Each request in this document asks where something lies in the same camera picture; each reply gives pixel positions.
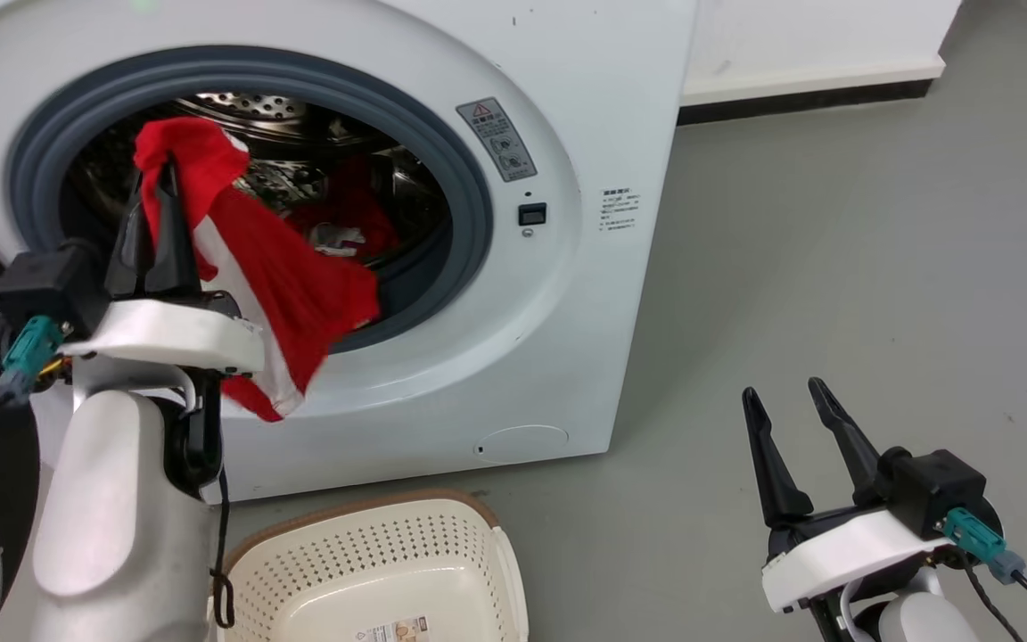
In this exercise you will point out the black wall baseboard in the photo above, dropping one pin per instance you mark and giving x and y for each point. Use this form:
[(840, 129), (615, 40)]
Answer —
[(799, 100)]

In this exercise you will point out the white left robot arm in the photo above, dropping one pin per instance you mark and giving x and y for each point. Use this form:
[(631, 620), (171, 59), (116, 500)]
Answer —
[(112, 517)]

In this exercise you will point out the basket product label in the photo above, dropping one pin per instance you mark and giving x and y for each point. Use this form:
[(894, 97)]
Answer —
[(393, 631)]

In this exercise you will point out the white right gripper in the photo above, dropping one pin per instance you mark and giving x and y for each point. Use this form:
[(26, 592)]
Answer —
[(843, 553)]

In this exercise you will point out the round filter cover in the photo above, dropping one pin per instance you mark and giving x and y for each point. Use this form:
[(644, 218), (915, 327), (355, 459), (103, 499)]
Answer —
[(524, 443)]

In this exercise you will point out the red garment with white label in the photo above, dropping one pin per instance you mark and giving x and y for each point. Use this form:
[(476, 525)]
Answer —
[(357, 209)]

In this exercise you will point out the white front-load washing machine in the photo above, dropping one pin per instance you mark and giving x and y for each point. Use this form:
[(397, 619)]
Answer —
[(558, 339)]

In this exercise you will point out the teal right camera connector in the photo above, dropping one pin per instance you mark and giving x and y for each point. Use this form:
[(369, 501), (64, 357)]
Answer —
[(981, 542)]

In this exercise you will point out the grey warning sticker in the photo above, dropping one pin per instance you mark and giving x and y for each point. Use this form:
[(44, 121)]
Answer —
[(497, 140)]

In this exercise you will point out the teal left camera connector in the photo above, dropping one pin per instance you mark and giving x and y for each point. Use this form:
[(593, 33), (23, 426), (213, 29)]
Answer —
[(28, 352)]

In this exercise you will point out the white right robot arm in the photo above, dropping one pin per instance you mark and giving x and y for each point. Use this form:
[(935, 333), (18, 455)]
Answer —
[(919, 620)]

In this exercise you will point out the teal camera connector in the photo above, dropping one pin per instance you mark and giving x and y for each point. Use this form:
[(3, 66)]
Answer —
[(981, 542), (28, 352)]

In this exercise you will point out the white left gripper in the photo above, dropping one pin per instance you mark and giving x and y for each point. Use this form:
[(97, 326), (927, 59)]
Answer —
[(166, 334)]

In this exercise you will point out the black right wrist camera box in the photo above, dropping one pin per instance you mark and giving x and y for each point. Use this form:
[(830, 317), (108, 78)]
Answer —
[(937, 490)]

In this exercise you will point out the small printed text label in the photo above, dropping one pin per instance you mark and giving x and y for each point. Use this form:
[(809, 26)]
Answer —
[(620, 209)]

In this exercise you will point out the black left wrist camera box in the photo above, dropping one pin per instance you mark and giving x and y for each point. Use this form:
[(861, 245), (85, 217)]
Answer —
[(50, 281)]

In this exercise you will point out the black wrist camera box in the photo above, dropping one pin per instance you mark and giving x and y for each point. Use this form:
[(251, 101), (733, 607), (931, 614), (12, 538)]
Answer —
[(937, 490), (50, 281)]

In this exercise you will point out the black door latch slot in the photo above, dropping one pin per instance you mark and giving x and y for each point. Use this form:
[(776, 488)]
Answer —
[(532, 214)]

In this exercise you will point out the red and white garment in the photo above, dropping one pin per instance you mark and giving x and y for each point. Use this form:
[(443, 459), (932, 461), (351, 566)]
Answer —
[(291, 276)]

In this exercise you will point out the cream perforated laundry basket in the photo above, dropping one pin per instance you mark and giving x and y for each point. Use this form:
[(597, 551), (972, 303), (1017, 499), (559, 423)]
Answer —
[(371, 571)]

